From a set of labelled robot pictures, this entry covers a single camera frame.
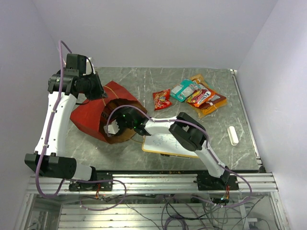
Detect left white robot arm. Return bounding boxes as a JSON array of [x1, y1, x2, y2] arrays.
[[24, 54, 107, 190]]

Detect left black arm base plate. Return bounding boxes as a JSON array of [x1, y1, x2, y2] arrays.
[[69, 172, 113, 192]]

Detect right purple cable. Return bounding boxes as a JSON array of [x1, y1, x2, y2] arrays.
[[106, 104, 254, 209]]

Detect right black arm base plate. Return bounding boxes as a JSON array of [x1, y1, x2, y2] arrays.
[[193, 174, 239, 191]]

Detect purple cable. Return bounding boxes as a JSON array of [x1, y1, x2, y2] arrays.
[[35, 40, 128, 211], [106, 104, 254, 209]]

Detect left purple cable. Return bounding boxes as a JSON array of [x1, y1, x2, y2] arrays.
[[35, 40, 128, 211]]

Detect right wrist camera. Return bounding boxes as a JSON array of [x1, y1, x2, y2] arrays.
[[104, 120, 119, 135]]

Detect small whiteboard orange frame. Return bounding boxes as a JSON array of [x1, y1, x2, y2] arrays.
[[142, 134, 198, 158]]

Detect red paper bag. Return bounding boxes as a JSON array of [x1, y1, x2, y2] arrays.
[[70, 81, 147, 144]]

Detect orange Fox's candy packet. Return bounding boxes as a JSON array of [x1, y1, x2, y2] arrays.
[[186, 88, 215, 108]]

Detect teal Fox's candy packet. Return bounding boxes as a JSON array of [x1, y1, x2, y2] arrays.
[[170, 79, 198, 102]]

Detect red small snack packet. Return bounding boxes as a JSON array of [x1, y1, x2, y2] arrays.
[[153, 89, 172, 111]]

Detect white whiteboard eraser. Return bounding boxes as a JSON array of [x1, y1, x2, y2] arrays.
[[227, 126, 239, 146]]

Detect aluminium rail frame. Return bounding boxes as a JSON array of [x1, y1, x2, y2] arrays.
[[26, 173, 278, 195]]

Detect orange striped snack packet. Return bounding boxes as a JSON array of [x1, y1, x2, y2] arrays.
[[189, 74, 218, 118]]

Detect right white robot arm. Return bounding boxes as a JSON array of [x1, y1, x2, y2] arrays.
[[114, 105, 230, 190]]

